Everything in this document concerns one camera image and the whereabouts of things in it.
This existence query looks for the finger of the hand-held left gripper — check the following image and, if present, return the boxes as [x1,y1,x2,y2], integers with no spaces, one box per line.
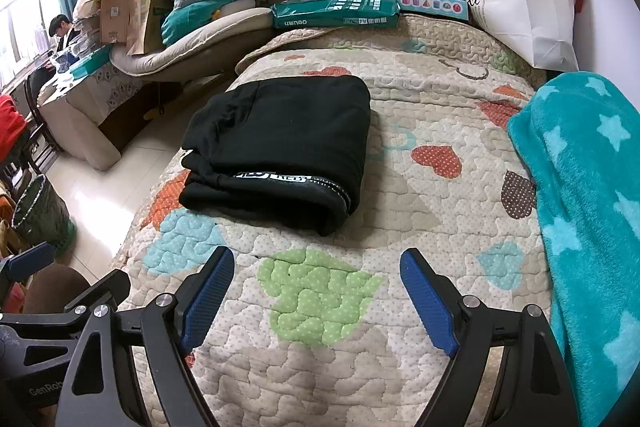
[0,241,57,284]
[64,269,132,316]

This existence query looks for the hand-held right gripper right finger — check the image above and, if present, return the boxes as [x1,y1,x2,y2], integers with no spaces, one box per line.
[399,248,581,427]

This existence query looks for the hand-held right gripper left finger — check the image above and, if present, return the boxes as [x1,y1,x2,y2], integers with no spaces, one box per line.
[55,246,236,427]

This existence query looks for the black pants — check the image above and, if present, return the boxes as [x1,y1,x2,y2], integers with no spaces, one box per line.
[180,75,372,237]

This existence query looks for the brown round stool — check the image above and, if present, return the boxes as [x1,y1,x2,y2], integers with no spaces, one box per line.
[24,264,92,314]

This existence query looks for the green waste basket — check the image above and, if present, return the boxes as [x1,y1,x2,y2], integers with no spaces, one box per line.
[10,173,72,254]

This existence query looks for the patterned quilted bed cover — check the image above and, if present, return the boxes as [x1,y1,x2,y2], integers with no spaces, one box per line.
[117,13,568,427]

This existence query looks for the red clothing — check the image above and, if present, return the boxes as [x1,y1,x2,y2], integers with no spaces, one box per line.
[0,93,27,148]

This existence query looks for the dark wooden chair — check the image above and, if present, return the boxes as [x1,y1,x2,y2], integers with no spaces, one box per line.
[24,69,65,154]

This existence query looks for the table with white tablecloth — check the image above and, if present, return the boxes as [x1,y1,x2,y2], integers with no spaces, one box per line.
[39,49,153,172]

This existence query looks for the teal star blanket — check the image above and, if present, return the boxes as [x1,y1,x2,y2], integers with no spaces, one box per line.
[506,71,640,427]

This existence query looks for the beige cushioned chair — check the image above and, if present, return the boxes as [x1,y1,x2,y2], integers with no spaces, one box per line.
[109,6,275,84]

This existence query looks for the cardboard box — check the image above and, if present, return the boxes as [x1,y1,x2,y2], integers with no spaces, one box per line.
[75,0,137,46]

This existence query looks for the brown paper bag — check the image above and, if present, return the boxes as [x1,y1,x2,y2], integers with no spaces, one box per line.
[126,0,170,56]

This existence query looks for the teal cushion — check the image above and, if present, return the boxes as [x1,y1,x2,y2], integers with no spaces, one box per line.
[160,0,243,48]

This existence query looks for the blue box with shapes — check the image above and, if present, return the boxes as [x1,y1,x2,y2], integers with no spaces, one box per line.
[394,0,472,24]

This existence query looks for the teal paper ream packet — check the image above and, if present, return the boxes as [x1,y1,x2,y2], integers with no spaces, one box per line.
[270,0,402,31]

